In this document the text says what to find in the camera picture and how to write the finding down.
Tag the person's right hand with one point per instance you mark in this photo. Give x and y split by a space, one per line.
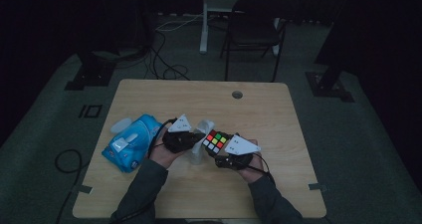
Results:
253 171

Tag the colourful puzzle cube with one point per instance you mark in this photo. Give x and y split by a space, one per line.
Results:
215 141

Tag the white wet wipe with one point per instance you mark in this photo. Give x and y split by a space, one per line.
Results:
200 151

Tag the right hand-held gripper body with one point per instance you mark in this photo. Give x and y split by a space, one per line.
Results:
237 151

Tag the grey tape strip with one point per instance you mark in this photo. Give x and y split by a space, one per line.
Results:
85 189
317 186

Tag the grey table grommet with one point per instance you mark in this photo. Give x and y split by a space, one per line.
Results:
237 95

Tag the black stand base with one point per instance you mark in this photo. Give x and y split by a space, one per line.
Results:
89 74
328 84

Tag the blue wet wipes pack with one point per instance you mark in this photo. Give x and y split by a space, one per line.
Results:
132 147

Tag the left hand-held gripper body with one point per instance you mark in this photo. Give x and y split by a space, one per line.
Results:
179 139

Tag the black folding chair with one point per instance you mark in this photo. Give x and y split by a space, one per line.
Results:
255 31

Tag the person's left hand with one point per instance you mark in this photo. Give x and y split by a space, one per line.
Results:
162 154

